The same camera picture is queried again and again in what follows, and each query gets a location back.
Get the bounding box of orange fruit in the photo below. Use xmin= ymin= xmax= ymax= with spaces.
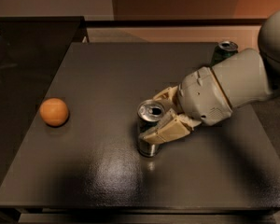
xmin=40 ymin=98 xmax=69 ymax=127

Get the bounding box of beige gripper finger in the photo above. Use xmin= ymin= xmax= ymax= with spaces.
xmin=145 ymin=109 xmax=202 ymax=145
xmin=153 ymin=86 xmax=181 ymax=112

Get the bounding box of silver blue redbull can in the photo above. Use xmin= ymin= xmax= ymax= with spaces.
xmin=137 ymin=100 xmax=165 ymax=157

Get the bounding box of green soda can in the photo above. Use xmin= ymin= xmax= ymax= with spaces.
xmin=211 ymin=40 xmax=238 ymax=66

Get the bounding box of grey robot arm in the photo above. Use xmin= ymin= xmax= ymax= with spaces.
xmin=138 ymin=10 xmax=280 ymax=146

